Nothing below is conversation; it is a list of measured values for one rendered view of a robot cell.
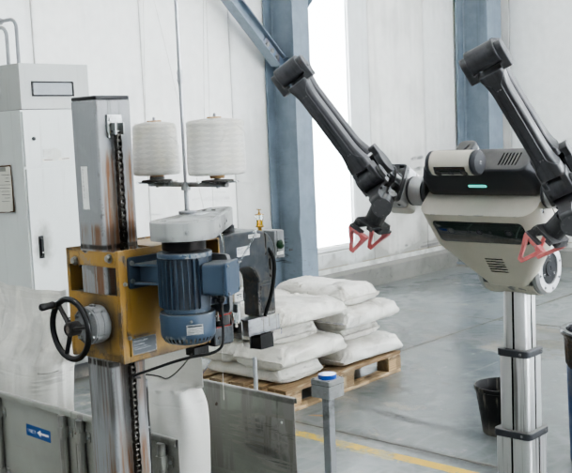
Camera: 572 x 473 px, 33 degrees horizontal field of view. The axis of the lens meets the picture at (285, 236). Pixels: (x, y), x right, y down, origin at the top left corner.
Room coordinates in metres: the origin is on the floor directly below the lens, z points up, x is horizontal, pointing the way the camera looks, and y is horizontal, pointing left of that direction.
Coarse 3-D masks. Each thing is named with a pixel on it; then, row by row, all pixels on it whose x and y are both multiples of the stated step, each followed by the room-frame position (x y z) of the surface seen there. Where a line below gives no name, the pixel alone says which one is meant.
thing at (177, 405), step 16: (176, 352) 3.12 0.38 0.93; (160, 368) 3.18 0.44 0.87; (176, 368) 3.12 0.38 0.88; (192, 368) 3.07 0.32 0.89; (160, 384) 3.16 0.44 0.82; (176, 384) 3.11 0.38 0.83; (192, 384) 3.07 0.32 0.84; (160, 400) 3.09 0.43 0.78; (176, 400) 3.07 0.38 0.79; (192, 400) 3.10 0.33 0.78; (160, 416) 3.08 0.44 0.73; (176, 416) 3.06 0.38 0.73; (192, 416) 3.07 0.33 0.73; (208, 416) 3.13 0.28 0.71; (160, 432) 3.09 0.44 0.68; (176, 432) 3.06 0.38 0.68; (192, 432) 3.06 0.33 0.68; (208, 432) 3.13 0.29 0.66; (192, 448) 3.06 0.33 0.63; (208, 448) 3.12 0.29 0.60; (192, 464) 3.06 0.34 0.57; (208, 464) 3.11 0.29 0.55
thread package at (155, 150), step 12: (156, 120) 2.85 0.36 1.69; (132, 132) 2.87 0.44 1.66; (144, 132) 2.83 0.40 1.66; (156, 132) 2.82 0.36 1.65; (168, 132) 2.84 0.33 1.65; (132, 144) 2.87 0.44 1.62; (144, 144) 2.82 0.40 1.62; (156, 144) 2.82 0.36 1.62; (168, 144) 2.84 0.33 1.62; (132, 156) 2.86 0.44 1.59; (144, 156) 2.82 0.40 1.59; (156, 156) 2.82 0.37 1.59; (168, 156) 2.83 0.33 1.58; (144, 168) 2.82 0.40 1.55; (156, 168) 2.82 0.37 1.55; (168, 168) 2.83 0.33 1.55
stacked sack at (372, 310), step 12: (372, 300) 6.34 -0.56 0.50; (384, 300) 6.36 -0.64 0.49; (348, 312) 6.04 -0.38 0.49; (360, 312) 6.07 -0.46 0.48; (372, 312) 6.17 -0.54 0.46; (384, 312) 6.26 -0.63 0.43; (396, 312) 6.39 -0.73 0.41; (324, 324) 6.04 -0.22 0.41; (336, 324) 5.95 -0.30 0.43; (348, 324) 5.96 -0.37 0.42; (360, 324) 6.06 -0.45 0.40
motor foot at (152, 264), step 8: (136, 256) 2.63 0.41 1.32; (144, 256) 2.65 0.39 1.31; (152, 256) 2.67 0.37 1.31; (128, 264) 2.61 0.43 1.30; (136, 264) 2.61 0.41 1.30; (144, 264) 2.61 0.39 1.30; (152, 264) 2.60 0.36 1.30; (128, 272) 2.61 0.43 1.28; (136, 272) 2.63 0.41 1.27; (144, 272) 2.63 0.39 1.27; (152, 272) 2.60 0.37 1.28; (128, 280) 2.61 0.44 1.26; (136, 280) 2.63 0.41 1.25; (144, 280) 2.63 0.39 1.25; (152, 280) 2.61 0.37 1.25
